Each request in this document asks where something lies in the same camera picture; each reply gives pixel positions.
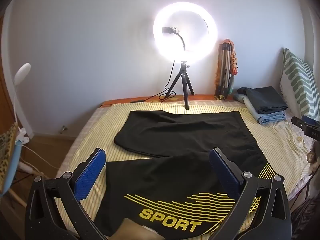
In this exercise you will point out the orange mattress sheet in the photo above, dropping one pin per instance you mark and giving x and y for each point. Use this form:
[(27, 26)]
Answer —
[(150, 98)]

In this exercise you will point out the folded dark pants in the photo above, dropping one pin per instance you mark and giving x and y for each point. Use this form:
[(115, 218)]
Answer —
[(265, 98)]

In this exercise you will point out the dark striped cloth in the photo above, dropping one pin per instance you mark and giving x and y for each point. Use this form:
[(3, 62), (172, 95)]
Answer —
[(303, 217)]

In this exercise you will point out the folded silver tripod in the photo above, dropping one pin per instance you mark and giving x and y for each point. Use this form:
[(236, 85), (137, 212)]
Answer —
[(224, 67)]

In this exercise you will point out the yellow striped bedsheet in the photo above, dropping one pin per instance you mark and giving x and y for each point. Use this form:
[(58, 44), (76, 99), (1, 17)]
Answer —
[(82, 140)]

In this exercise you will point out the black pants with yellow print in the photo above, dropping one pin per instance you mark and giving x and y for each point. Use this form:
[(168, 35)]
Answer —
[(180, 140)]

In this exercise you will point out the folded light blue jeans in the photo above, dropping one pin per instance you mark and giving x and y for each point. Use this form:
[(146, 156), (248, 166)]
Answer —
[(270, 117)]

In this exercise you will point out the black gooseneck phone holder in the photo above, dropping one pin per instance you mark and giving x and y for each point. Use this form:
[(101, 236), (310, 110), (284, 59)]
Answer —
[(167, 30)]

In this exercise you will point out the small metal door stop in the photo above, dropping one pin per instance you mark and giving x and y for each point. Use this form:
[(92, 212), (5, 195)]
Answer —
[(63, 128)]

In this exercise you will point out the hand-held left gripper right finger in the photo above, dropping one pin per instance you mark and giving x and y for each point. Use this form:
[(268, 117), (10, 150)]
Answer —
[(225, 172)]

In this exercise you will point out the green striped white pillow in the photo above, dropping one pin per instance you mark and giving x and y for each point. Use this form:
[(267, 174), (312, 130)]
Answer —
[(297, 80)]

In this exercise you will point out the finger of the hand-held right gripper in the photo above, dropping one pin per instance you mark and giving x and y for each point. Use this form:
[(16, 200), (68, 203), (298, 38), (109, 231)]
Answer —
[(297, 122), (308, 119)]

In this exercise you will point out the leopard patterned cloth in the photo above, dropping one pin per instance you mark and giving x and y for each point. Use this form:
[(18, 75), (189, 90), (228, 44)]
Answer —
[(5, 150)]

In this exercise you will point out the person's right hand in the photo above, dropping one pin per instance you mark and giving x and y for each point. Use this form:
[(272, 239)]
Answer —
[(312, 157)]

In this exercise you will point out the small black tripod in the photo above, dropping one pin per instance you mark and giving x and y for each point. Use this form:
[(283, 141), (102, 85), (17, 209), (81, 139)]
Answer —
[(186, 90)]

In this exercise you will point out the light blue board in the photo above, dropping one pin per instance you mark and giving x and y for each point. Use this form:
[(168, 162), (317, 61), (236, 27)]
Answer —
[(11, 165)]

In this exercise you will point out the orange patterned cloth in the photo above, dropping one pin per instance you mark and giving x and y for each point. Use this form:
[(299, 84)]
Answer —
[(233, 62)]

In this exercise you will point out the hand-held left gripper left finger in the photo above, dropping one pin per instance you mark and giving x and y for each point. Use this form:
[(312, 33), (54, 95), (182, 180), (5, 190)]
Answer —
[(90, 172)]

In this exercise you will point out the white clip lamp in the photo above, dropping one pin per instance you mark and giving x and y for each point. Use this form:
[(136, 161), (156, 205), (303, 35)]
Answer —
[(22, 70)]

